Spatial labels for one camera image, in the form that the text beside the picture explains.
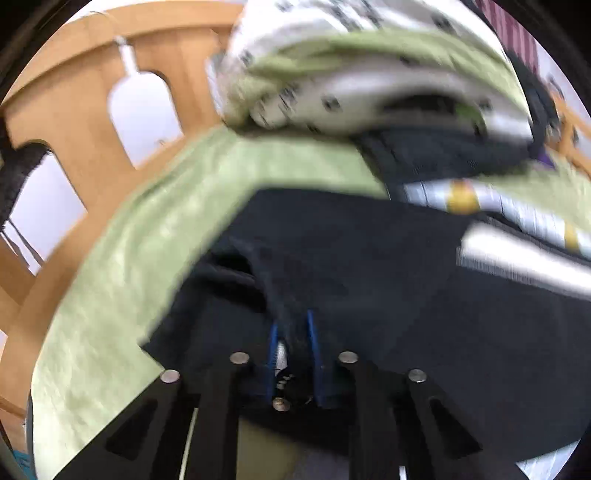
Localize maroon patterned curtain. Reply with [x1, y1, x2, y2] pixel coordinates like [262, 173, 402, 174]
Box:
[475, 0, 539, 73]

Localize folded white green quilt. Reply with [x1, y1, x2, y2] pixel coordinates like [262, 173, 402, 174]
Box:
[206, 1, 533, 144]

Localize black pants with white stripe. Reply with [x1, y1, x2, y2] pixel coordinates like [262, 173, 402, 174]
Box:
[143, 189, 590, 461]

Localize fruit print plastic tablecloth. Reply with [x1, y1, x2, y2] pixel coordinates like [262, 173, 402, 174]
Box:
[403, 179, 590, 259]

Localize black jacket on bed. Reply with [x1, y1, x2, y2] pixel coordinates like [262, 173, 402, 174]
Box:
[352, 52, 558, 194]

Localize green bed sheet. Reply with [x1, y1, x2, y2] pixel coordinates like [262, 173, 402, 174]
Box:
[27, 127, 590, 479]

